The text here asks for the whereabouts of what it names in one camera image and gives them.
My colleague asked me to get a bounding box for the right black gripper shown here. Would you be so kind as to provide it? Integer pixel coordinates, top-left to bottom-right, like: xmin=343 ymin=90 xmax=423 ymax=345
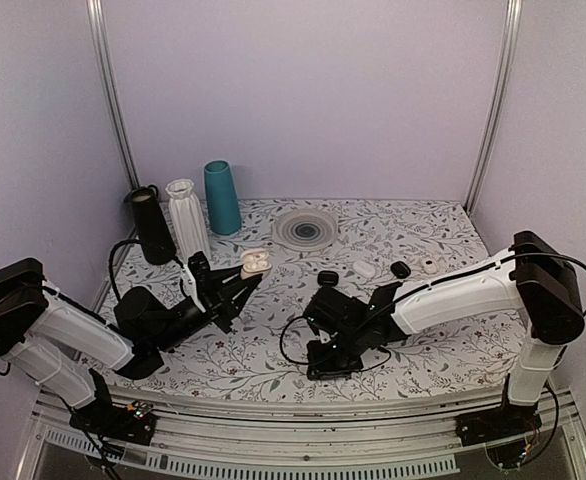
xmin=305 ymin=326 xmax=367 ymax=380

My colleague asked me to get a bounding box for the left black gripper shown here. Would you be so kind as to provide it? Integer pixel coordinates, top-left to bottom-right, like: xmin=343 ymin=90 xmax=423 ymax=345
xmin=152 ymin=264 xmax=260 ymax=353

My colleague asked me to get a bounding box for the white earbuds charging case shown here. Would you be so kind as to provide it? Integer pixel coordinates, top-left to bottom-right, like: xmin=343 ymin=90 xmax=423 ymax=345
xmin=240 ymin=249 xmax=272 ymax=279

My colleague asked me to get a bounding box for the black wireless earbud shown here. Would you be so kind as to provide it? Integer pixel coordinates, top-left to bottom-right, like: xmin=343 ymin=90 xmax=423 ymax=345
xmin=317 ymin=270 xmax=339 ymax=287

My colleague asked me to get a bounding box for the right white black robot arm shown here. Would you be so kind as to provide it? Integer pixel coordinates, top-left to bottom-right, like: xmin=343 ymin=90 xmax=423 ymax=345
xmin=302 ymin=231 xmax=586 ymax=436

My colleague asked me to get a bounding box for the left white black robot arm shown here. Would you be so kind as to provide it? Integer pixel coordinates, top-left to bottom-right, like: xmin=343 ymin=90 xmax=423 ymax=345
xmin=0 ymin=253 xmax=271 ymax=434

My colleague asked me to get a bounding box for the small white earbud case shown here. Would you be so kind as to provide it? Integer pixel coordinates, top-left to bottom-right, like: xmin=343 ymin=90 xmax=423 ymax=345
xmin=352 ymin=260 xmax=376 ymax=279

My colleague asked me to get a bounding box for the white ribbed vase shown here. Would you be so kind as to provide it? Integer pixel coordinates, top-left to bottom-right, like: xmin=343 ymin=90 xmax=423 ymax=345
xmin=166 ymin=179 xmax=211 ymax=260

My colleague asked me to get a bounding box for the teal plastic cup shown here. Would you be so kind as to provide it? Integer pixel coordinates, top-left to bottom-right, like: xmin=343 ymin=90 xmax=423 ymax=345
xmin=204 ymin=159 xmax=242 ymax=235

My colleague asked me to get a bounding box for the floral patterned table mat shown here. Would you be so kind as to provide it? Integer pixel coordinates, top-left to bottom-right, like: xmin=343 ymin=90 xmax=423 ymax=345
xmin=103 ymin=200 xmax=525 ymax=403

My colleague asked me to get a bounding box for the black cylindrical cup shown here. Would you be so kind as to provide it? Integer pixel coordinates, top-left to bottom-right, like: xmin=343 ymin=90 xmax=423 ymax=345
xmin=124 ymin=185 xmax=177 ymax=265

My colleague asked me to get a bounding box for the translucent round plate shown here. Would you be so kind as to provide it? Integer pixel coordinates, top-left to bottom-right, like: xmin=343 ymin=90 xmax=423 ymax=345
xmin=272 ymin=208 xmax=339 ymax=252

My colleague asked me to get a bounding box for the white earbud with dark dot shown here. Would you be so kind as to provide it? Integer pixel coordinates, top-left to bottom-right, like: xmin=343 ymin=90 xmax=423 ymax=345
xmin=421 ymin=258 xmax=439 ymax=275

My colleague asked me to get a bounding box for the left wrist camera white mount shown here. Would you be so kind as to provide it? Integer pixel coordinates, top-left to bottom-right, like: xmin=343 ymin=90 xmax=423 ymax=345
xmin=180 ymin=251 xmax=212 ymax=313

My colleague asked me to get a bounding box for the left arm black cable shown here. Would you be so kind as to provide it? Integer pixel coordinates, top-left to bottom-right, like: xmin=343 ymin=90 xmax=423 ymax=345
xmin=108 ymin=239 xmax=184 ymax=301

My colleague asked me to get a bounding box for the aluminium front rail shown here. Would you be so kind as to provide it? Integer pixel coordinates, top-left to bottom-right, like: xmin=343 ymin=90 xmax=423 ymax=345
xmin=16 ymin=388 xmax=586 ymax=479

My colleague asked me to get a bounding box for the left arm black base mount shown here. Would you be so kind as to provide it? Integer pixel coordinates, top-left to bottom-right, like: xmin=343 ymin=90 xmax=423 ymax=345
xmin=69 ymin=369 xmax=157 ymax=446

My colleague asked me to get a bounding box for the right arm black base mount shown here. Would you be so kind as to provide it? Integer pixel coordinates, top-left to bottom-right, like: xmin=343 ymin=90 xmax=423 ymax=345
xmin=455 ymin=389 xmax=542 ymax=446

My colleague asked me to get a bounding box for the left aluminium frame post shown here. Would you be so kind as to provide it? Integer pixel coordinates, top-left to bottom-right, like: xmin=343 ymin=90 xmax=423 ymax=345
xmin=86 ymin=0 xmax=140 ymax=189

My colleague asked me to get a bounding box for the aluminium frame post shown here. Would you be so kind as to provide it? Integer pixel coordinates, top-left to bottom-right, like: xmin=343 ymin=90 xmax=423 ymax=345
xmin=463 ymin=0 xmax=524 ymax=217
xmin=86 ymin=0 xmax=140 ymax=189

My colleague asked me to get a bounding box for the right aluminium frame post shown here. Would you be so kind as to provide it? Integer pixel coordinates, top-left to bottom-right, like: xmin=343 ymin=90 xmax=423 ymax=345
xmin=463 ymin=0 xmax=524 ymax=217

